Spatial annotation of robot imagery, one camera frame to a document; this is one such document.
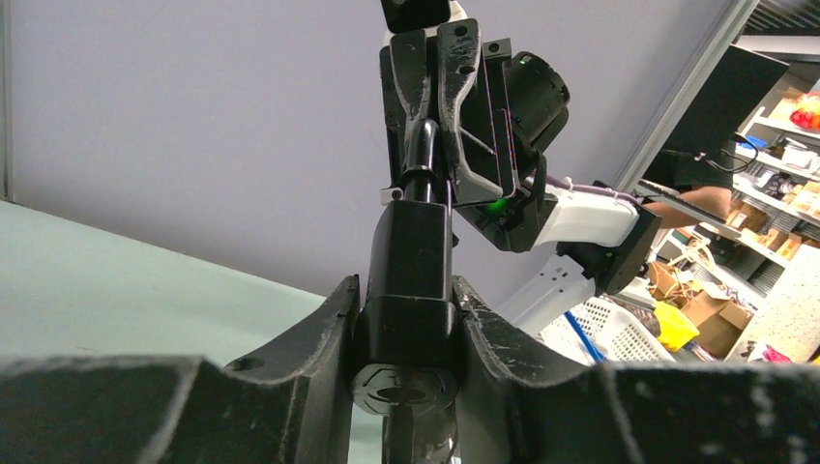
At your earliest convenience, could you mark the yellow object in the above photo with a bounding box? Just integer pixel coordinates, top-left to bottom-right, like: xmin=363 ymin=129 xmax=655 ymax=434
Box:
xmin=654 ymin=302 xmax=700 ymax=352

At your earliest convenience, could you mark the person forearm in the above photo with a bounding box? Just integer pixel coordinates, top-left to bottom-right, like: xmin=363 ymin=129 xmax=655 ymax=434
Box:
xmin=646 ymin=187 xmax=732 ymax=229

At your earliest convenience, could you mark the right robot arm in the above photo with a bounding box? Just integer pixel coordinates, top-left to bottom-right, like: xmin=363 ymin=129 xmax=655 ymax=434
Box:
xmin=379 ymin=14 xmax=659 ymax=334

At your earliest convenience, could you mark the white plastic basket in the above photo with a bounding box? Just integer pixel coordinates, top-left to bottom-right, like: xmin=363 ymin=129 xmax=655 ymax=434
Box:
xmin=540 ymin=298 xmax=674 ymax=365

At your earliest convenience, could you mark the aluminium frame post right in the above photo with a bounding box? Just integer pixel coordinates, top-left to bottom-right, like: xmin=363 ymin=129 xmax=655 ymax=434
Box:
xmin=615 ymin=1 xmax=758 ymax=190

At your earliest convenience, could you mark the black Kaijing padlock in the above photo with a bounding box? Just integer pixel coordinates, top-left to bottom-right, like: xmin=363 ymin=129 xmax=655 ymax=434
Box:
xmin=350 ymin=118 xmax=460 ymax=416

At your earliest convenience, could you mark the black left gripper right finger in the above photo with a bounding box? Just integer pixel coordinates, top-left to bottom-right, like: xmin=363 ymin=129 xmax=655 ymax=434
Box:
xmin=453 ymin=276 xmax=819 ymax=463

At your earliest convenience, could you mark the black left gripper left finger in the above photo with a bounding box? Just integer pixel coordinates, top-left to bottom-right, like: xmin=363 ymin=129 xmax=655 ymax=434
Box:
xmin=1 ymin=275 xmax=360 ymax=463

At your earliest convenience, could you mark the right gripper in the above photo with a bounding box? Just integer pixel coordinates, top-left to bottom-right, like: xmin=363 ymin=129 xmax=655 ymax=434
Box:
xmin=379 ymin=18 xmax=521 ymax=204

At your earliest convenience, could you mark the cardboard box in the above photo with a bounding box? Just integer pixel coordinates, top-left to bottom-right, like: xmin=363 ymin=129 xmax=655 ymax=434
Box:
xmin=681 ymin=284 xmax=753 ymax=360

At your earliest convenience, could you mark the storage shelf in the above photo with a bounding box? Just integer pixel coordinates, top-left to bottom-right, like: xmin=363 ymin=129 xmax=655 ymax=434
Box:
xmin=642 ymin=44 xmax=819 ymax=273

